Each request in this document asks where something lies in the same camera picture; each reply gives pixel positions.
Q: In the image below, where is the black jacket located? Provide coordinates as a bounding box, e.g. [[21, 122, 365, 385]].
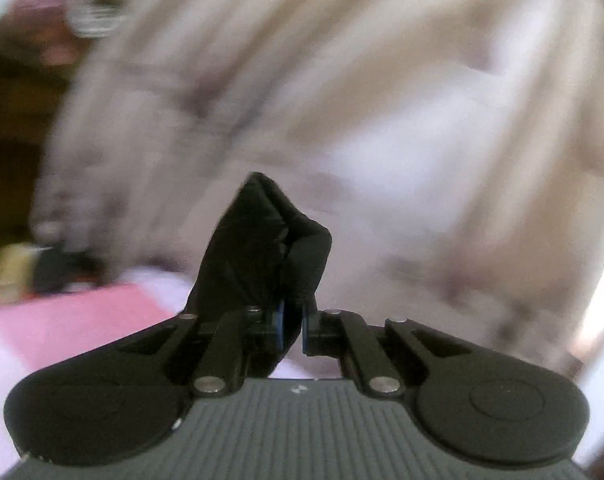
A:
[[185, 172, 332, 377]]

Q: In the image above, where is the pink purple checked bed blanket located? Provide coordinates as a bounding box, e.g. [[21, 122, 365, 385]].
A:
[[0, 266, 193, 477]]

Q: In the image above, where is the beige tulip print curtain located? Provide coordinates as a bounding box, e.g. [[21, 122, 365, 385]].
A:
[[32, 0, 604, 370]]

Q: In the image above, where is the dark wooden cabinet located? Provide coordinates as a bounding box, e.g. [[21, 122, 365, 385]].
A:
[[0, 34, 83, 306]]

